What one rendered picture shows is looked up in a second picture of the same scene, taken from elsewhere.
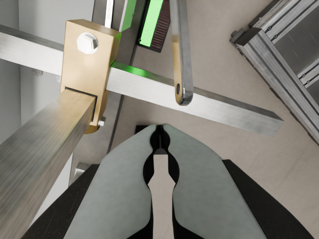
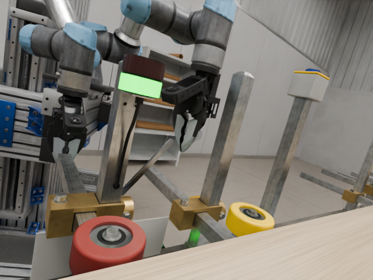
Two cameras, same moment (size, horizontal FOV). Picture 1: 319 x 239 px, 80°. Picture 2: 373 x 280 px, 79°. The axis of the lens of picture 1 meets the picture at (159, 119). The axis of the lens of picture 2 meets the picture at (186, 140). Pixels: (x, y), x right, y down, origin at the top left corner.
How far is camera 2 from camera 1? 50 cm
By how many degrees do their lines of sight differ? 56
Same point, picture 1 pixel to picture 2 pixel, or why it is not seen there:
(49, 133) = (211, 168)
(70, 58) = (195, 207)
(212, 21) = not seen: outside the picture
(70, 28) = (185, 209)
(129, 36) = (164, 251)
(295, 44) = not seen: hidden behind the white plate
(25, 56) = (214, 223)
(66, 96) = (207, 196)
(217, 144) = not seen: hidden behind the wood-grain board
